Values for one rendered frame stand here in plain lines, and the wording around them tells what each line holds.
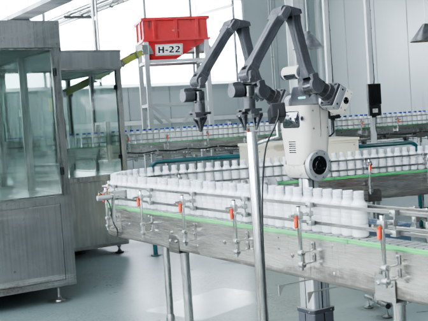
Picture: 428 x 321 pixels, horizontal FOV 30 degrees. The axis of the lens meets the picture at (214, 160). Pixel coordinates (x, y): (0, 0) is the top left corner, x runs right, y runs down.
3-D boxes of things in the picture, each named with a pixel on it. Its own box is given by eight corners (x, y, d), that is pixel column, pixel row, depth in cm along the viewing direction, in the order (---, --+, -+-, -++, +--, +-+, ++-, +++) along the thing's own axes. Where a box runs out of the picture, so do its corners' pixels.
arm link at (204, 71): (242, 23, 417) (230, 27, 426) (234, 16, 414) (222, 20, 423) (204, 88, 401) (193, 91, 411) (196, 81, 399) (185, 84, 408)
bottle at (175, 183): (182, 212, 400) (179, 179, 399) (170, 213, 401) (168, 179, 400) (184, 211, 406) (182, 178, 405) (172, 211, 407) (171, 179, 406)
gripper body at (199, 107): (188, 116, 406) (187, 101, 406) (205, 115, 411) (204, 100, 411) (194, 116, 401) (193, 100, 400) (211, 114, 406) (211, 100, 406)
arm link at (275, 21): (293, 11, 378) (279, 16, 388) (285, 2, 376) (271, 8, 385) (255, 81, 363) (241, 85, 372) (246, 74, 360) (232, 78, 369)
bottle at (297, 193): (309, 228, 316) (307, 186, 315) (297, 230, 313) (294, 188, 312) (302, 227, 321) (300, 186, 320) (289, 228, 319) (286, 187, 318)
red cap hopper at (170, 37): (155, 235, 1032) (139, 17, 1018) (146, 228, 1102) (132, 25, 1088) (223, 228, 1053) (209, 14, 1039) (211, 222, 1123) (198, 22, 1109)
